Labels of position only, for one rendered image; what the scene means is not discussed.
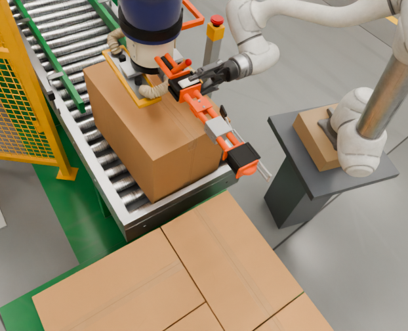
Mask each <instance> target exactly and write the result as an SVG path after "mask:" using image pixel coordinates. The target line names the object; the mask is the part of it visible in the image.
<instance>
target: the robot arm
mask: <svg viewBox="0 0 408 331"><path fill-rule="evenodd" d="M399 13H400V16H399V18H398V23H397V27H396V32H395V36H394V40H393V42H392V51H393V54H392V56H391V58H390V59H389V61H388V63H387V65H386V67H385V69H384V71H383V73H382V75H381V77H380V79H379V81H378V83H377V85H376V87H375V89H374V90H372V89H370V88H368V87H360V88H355V89H353V90H351V91H350V92H349V93H347V94H346V95H345V96H344V97H343V98H342V100H341V101H340V102H339V104H338V105H337V107H336V108H335V110H334V109H333V108H331V107H329V108H328V109H327V113H328V115H329V118H327V119H324V120H318V122H317V124H318V125H319V126H320V128H322V130H323V132H324V133H325V134H326V136H327V137H328V139H329V140H330V142H331V143H332V145H333V148H334V150H336V151H337V154H338V161H339V164H340V166H341V167H342V169H343V170H344V172H345V173H347V174H348V175H350V176H352V177H366V176H369V175H370V174H372V173H373V172H374V171H375V170H376V168H377V167H378V165H379V163H380V157H381V154H382V151H383V148H384V145H385V143H386V140H387V133H386V130H385V129H386V128H387V126H388V124H389V123H390V122H391V120H392V118H393V117H394V115H395V114H396V112H397V111H398V109H399V107H400V106H401V104H402V103H403V101H404V100H405V98H406V97H407V95H408V0H358V1H356V2H355V3H353V4H351V5H348V6H345V7H329V6H325V5H318V4H315V3H309V2H305V1H298V0H267V1H263V2H257V1H255V0H254V1H251V0H229V1H228V2H227V5H226V18H227V21H228V25H229V27H230V31H231V33H232V36H233V38H234V40H235V42H236V44H237V47H238V50H239V54H237V55H235V56H232V57H230V58H229V59H228V60H227V61H225V62H223V61H221V60H220V59H218V60H217V61H215V62H213V63H210V64H208V65H205V66H202V67H200V68H198V69H197V72H196V71H195V72H194V74H195V75H192V76H190V77H189V78H186V79H183V80H181V81H179V82H178V84H179V85H180V86H181V88H185V87H187V86H190V85H193V84H195V83H197V82H199V79H206V78H208V80H207V81H205V82H204V83H202V85H201V94H202V96H203V95H206V94H208V93H211V92H213V91H217V90H219V88H218V86H219V84H221V83H223V82H224V81H225V82H230V81H233V80H240V79H243V78H245V77H248V76H250V75H256V74H259V73H262V72H264V71H266V70H267V69H269V68H271V67H272V66H273V65H274V64H276V63H277V61H278V60H279V49H278V47H277V45H276V44H274V43H271V42H269V41H266V40H265V39H264V37H263V35H262V32H261V30H262V29H263V28H264V27H265V26H266V22H267V20H268V19H269V18H271V17H272V16H275V15H285V16H290V17H293V18H297V19H301V20H305V21H308V22H313V23H315V24H320V25H323V26H329V27H334V28H344V27H350V26H356V25H359V24H363V23H366V22H370V21H373V20H377V19H380V18H386V17H389V16H393V15H395V14H399ZM202 70H203V71H202Z"/></svg>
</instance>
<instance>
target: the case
mask: <svg viewBox="0 0 408 331"><path fill-rule="evenodd" d="M83 75H84V78H85V83H86V86H87V92H88V95H89V100H90V104H91V109H92V114H93V118H94V122H95V126H96V127H97V128H98V130H99V131H100V132H101V134H102V135H103V136H104V138H105V139H106V140H107V142H108V144H109V145H110V146H111V148H112V149H113V151H114V152H115V153H116V154H117V156H118V157H119V159H120V160H121V161H122V163H123V164H124V166H125V167H126V168H127V170H128V171H129V173H130V174H131V175H132V177H133V178H134V180H135V181H136V182H137V184H138V185H139V187H140V188H141V189H142V191H143V192H144V194H145V195H146V196H147V197H148V199H149V200H150V202H151V203H152V204H154V203H156V202H158V201H160V200H162V199H164V198H166V197H168V196H170V195H172V194H174V193H176V192H178V191H179V190H182V189H183V188H185V187H187V186H189V185H191V184H193V183H195V182H196V181H198V180H200V179H202V178H203V177H205V176H206V175H208V174H210V173H212V172H213V171H215V170H217V169H218V165H219V162H220V158H221V155H222V151H223V149H222V148H221V147H220V145H219V144H214V143H213V142H212V140H211V139H210V138H209V136H208V135H207V134H206V132H204V125H203V123H202V122H201V120H200V119H199V118H196V117H195V115H194V114H193V112H192V111H191V110H190V106H189V105H188V103H187V102H183V103H179V101H178V102H177V101H176V100H175V99H174V97H173V96H172V95H171V93H170V92H168V93H166V94H164V95H162V96H161V101H159V102H156V103H153V104H151V105H148V106H145V107H143V108H138V107H137V105H136V104H135V103H134V101H133V99H132V98H131V96H130V95H129V94H128V92H127V91H126V89H125V88H124V86H123V85H122V83H121V82H120V80H119V79H118V77H117V76H116V74H115V73H114V71H113V70H112V68H111V67H110V65H109V64H108V62H107V61H106V60H105V61H103V62H100V63H98V64H95V65H92V66H89V67H87V68H84V69H83ZM145 75H146V77H147V78H148V79H149V81H150V82H151V83H152V85H153V86H154V87H155V86H157V85H159V84H161V83H162V81H161V80H160V79H159V77H158V76H157V74H156V75H149V74H145Z"/></svg>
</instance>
